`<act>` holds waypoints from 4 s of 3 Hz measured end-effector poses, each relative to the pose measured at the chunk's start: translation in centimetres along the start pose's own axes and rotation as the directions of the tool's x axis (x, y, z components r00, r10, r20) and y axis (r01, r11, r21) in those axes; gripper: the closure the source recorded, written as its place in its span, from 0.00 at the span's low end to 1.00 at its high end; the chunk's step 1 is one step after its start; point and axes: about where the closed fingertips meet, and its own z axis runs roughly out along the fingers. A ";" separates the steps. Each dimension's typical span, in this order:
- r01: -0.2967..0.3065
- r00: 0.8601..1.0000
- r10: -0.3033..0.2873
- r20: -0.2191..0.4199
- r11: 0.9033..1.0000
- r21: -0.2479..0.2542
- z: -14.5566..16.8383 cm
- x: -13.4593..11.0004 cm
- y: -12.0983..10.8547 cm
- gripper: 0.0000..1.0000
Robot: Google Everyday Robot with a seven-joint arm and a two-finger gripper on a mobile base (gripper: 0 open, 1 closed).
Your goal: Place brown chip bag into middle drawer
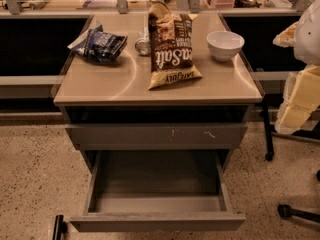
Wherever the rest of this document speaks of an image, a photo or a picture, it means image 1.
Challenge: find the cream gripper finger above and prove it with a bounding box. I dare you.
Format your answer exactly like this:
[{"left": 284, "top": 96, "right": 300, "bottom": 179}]
[
  {"left": 273, "top": 22, "right": 297, "bottom": 48},
  {"left": 275, "top": 64, "right": 320, "bottom": 135}
]

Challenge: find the brown sea salt chip bag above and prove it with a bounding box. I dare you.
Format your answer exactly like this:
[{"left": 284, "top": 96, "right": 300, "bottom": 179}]
[{"left": 148, "top": 1, "right": 202, "bottom": 89}]

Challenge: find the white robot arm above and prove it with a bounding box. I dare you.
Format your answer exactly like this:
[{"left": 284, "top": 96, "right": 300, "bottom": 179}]
[{"left": 273, "top": 0, "right": 320, "bottom": 135}]

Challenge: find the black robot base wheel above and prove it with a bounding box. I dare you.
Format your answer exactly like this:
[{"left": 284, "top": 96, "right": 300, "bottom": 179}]
[{"left": 277, "top": 204, "right": 320, "bottom": 223}]

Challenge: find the closed grey top drawer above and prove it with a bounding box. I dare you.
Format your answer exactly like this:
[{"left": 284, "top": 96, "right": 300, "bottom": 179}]
[{"left": 66, "top": 123, "right": 247, "bottom": 150}]

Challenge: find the grey drawer cabinet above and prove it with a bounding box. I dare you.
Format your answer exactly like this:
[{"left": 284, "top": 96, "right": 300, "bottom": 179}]
[{"left": 54, "top": 13, "right": 263, "bottom": 166}]

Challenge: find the open grey middle drawer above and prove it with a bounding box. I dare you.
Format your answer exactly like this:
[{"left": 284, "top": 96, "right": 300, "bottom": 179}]
[{"left": 70, "top": 151, "right": 245, "bottom": 232}]

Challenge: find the blue crumpled chip bag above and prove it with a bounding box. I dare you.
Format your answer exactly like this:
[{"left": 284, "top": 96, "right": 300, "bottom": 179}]
[{"left": 68, "top": 24, "right": 127, "bottom": 64}]

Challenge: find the white ceramic bowl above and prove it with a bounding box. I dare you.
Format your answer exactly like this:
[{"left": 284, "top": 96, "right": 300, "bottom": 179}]
[{"left": 207, "top": 31, "right": 245, "bottom": 61}]

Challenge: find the black table leg with caster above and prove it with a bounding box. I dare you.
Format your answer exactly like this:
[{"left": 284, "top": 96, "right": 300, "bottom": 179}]
[{"left": 261, "top": 101, "right": 274, "bottom": 161}]

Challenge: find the silver soda can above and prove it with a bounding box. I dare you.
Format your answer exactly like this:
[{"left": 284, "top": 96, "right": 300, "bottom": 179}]
[{"left": 135, "top": 27, "right": 151, "bottom": 56}]

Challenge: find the black bar near floor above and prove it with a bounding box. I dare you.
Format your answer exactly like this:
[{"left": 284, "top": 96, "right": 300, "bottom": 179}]
[{"left": 52, "top": 215, "right": 68, "bottom": 240}]

